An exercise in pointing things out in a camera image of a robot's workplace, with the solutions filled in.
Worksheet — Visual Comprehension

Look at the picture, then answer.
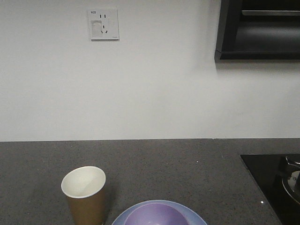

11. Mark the purple plastic bowl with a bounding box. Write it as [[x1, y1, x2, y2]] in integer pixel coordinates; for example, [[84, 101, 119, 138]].
[[124, 203, 189, 225]]

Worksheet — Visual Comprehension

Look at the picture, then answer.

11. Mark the brown paper cup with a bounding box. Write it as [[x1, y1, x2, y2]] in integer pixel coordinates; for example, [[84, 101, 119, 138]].
[[60, 166, 106, 225]]

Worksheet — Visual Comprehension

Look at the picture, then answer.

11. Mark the light blue plate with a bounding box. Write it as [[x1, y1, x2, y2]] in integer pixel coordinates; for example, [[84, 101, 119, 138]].
[[112, 200, 207, 225]]

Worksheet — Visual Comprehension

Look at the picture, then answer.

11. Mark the white wall socket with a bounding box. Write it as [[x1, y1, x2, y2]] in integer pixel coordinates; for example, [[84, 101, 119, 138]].
[[87, 8, 120, 41]]

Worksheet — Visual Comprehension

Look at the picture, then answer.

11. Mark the black induction cooktop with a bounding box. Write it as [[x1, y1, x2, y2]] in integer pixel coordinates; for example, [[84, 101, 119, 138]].
[[241, 154, 300, 225]]

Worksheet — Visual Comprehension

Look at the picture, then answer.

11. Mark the steel pot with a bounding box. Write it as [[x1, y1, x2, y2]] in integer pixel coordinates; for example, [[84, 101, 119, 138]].
[[282, 157, 300, 204]]

